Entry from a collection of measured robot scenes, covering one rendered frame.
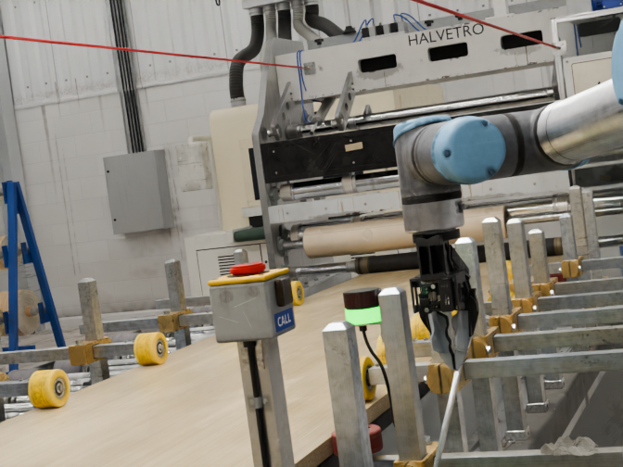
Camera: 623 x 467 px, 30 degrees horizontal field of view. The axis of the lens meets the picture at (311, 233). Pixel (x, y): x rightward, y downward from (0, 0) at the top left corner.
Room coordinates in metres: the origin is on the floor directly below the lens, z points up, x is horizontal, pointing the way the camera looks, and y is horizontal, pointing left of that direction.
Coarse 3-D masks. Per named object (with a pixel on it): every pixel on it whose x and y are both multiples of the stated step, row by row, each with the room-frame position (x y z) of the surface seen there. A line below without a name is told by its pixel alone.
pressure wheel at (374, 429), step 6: (372, 426) 1.84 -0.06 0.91; (378, 426) 1.84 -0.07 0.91; (372, 432) 1.81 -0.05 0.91; (378, 432) 1.82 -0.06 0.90; (336, 438) 1.81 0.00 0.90; (372, 438) 1.80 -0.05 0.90; (378, 438) 1.81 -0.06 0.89; (336, 444) 1.81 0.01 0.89; (372, 444) 1.80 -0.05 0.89; (378, 444) 1.81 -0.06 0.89; (336, 450) 1.82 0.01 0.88; (372, 450) 1.80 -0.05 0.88; (378, 450) 1.81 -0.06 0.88
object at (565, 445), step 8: (560, 440) 1.72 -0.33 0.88; (568, 440) 1.71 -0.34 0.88; (576, 440) 1.72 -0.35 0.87; (584, 440) 1.69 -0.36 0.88; (544, 448) 1.71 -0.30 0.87; (552, 448) 1.71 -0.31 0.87; (560, 448) 1.69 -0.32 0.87; (568, 448) 1.70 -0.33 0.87; (576, 448) 1.69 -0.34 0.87; (584, 448) 1.69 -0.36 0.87; (592, 448) 1.69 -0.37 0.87
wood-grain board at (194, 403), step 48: (336, 288) 4.13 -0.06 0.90; (384, 288) 3.92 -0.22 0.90; (288, 336) 3.05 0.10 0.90; (96, 384) 2.68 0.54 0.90; (144, 384) 2.60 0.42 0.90; (192, 384) 2.51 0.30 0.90; (240, 384) 2.43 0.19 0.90; (288, 384) 2.36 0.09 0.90; (0, 432) 2.25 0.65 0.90; (48, 432) 2.18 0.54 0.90; (96, 432) 2.12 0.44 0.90; (144, 432) 2.07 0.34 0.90; (192, 432) 2.01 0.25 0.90; (240, 432) 1.96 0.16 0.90
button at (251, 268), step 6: (240, 264) 1.30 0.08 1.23; (246, 264) 1.28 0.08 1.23; (252, 264) 1.27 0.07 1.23; (258, 264) 1.27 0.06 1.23; (264, 264) 1.28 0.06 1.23; (234, 270) 1.27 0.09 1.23; (240, 270) 1.27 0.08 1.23; (246, 270) 1.27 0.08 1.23; (252, 270) 1.27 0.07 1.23; (258, 270) 1.27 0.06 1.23
